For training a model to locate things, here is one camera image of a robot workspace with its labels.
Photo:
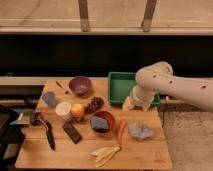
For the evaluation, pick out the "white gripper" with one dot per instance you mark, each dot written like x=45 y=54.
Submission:
x=140 y=97

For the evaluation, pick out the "red bowl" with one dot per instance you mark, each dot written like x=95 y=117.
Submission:
x=105 y=115

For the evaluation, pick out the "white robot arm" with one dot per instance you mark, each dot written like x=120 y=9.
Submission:
x=159 y=78

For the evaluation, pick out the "purple bowl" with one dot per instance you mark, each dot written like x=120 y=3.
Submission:
x=80 y=85

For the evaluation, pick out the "crumpled blue cloth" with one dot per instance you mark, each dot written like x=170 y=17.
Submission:
x=140 y=132

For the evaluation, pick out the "green plastic bin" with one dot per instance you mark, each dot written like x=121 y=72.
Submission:
x=120 y=85

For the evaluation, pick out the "orange carrot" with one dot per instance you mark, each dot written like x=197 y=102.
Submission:
x=120 y=131

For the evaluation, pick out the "dark grape bunch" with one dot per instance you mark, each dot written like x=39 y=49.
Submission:
x=95 y=104

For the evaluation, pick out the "red yellow apple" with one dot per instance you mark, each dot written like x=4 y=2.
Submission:
x=77 y=110

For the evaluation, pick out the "black remote control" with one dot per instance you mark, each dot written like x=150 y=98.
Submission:
x=72 y=132

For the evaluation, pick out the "white cup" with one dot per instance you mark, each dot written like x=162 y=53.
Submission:
x=63 y=109

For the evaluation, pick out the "black equipment left of table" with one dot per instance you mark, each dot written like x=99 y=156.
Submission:
x=11 y=137

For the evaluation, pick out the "black handled knife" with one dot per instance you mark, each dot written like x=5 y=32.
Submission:
x=48 y=128

